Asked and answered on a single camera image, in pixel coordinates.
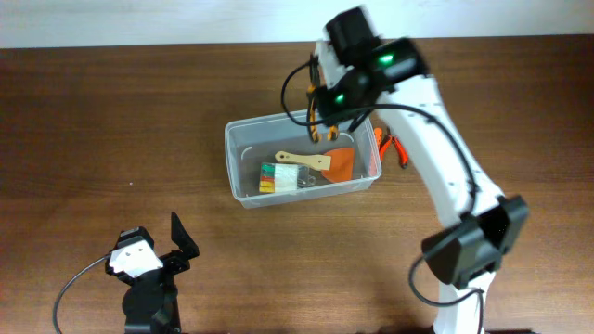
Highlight orange black needle nose pliers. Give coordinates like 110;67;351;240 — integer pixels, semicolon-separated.
306;54;322;144

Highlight orange perforated plastic strip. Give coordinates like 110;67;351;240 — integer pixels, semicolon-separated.
374;127;382;147

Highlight clear pack of coloured clips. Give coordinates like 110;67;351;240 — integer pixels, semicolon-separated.
259;162;316;194

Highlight clear plastic storage container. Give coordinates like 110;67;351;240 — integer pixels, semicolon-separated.
225;113;381;209

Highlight red handled cutting pliers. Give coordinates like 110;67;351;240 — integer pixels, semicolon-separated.
378;132;409;170

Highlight orange scraper with wooden handle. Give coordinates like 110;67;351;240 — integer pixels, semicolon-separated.
275;148;355;183

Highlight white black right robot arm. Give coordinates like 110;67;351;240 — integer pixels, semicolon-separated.
314;6;529;333

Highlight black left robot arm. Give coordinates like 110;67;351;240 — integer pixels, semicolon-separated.
105;212;200;334

